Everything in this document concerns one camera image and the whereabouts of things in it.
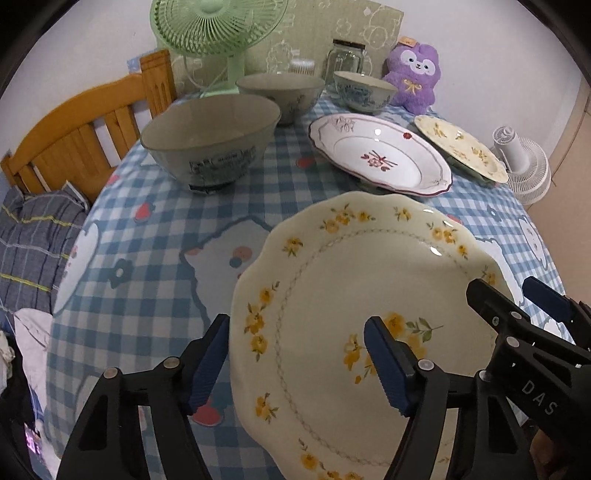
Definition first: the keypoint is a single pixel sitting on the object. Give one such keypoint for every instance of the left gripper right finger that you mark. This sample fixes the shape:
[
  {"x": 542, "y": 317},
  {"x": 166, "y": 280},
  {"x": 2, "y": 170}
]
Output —
[{"x": 488, "y": 444}]

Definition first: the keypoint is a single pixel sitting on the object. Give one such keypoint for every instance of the white standing fan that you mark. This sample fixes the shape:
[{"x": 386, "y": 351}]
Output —
[{"x": 527, "y": 165}]

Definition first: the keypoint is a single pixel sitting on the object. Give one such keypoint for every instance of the blue plaid pillow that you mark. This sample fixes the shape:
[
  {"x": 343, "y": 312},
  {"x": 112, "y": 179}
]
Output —
[{"x": 38, "y": 233}]

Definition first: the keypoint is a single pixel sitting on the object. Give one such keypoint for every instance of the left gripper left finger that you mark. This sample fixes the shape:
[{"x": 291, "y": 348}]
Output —
[{"x": 106, "y": 441}]

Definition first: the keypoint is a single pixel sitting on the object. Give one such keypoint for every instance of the glass jar red lid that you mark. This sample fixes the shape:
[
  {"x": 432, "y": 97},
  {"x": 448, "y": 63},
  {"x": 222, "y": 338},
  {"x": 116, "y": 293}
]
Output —
[{"x": 343, "y": 56}]

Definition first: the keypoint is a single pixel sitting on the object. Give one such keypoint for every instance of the beige door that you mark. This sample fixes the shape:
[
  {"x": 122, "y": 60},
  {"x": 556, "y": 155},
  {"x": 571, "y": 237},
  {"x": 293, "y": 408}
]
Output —
[{"x": 563, "y": 216}]

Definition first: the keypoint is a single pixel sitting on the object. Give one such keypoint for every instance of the blue checkered cat tablecloth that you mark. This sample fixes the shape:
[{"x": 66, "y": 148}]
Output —
[{"x": 154, "y": 264}]

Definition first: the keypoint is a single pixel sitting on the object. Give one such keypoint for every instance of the green patterned mat board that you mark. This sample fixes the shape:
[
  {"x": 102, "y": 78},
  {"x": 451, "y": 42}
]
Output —
[{"x": 307, "y": 31}]

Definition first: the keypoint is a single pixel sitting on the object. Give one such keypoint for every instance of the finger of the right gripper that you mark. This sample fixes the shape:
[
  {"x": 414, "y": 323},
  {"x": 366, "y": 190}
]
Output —
[
  {"x": 509, "y": 320},
  {"x": 574, "y": 315}
]

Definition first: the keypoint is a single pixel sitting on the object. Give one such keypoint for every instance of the yellow floral plate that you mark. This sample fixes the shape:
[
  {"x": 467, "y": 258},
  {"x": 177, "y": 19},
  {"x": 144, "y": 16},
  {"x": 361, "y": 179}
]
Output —
[
  {"x": 463, "y": 147},
  {"x": 302, "y": 380}
]

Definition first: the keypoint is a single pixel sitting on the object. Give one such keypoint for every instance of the purple plush bunny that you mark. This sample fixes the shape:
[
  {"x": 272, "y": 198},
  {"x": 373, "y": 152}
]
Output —
[{"x": 414, "y": 70}]

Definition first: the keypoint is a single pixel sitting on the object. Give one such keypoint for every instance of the ceramic bowl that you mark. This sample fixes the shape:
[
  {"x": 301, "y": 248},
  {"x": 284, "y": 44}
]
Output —
[
  {"x": 364, "y": 93},
  {"x": 209, "y": 143},
  {"x": 294, "y": 93}
]

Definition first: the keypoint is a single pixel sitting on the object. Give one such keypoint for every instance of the white red-rimmed plate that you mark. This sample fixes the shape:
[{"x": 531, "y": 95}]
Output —
[{"x": 381, "y": 153}]

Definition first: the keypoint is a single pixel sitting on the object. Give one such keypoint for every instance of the green desk fan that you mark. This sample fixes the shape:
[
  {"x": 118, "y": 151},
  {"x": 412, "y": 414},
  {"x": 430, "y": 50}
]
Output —
[{"x": 223, "y": 28}]

